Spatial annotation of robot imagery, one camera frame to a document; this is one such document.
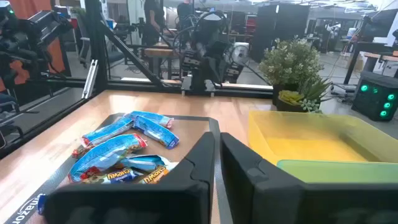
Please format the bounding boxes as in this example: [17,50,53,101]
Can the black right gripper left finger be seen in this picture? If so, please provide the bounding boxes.
[43,131,216,224]

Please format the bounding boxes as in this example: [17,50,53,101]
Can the succulents in black planter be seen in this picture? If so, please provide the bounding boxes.
[275,77,333,114]

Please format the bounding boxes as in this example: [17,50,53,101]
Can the black monitor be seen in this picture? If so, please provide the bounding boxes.
[362,8,398,40]

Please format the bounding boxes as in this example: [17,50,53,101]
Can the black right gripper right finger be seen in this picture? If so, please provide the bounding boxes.
[220,132,398,224]

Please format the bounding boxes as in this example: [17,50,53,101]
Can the bushy plant in black pot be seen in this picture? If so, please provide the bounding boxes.
[257,35,325,106]

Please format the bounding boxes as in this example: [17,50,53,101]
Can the person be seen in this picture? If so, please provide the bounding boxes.
[176,0,194,22]
[141,0,167,47]

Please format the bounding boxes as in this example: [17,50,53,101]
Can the white fan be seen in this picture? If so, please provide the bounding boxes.
[230,42,251,65]

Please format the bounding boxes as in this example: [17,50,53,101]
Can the yellow plastic bin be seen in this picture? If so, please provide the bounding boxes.
[248,110,398,166]

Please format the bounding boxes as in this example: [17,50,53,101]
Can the grey office chair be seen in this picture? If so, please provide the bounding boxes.
[76,14,125,68]

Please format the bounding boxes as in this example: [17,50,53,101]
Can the black cabinet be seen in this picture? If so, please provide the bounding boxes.
[251,3,310,63]

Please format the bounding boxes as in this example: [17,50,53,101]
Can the black computer with green lights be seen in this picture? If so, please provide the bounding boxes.
[351,70,398,122]

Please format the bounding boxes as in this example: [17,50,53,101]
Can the black aluminium station frame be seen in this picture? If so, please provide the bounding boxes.
[0,0,274,160]

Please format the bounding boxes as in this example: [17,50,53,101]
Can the orange partition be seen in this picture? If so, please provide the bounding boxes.
[0,0,67,91]

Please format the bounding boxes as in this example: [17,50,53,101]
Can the black background robot equipment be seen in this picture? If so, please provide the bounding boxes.
[0,0,74,86]

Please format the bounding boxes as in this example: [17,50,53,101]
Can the green red snack bag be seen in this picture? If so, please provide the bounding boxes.
[138,161,180,185]

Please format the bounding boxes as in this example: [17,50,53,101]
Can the black desk with wooden top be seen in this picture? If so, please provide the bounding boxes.
[343,42,398,85]

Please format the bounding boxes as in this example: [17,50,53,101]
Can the silver aluminium bar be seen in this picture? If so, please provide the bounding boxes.
[81,59,99,100]

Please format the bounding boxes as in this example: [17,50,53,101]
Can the green plastic bin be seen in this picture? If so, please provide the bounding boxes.
[276,159,398,185]

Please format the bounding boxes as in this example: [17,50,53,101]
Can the wooden workbench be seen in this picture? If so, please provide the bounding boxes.
[143,42,175,80]

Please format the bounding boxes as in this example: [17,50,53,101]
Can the blue red granola bar packet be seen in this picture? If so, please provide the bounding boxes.
[114,154,172,174]
[67,133,149,184]
[132,115,180,150]
[124,110,175,129]
[72,117,135,159]

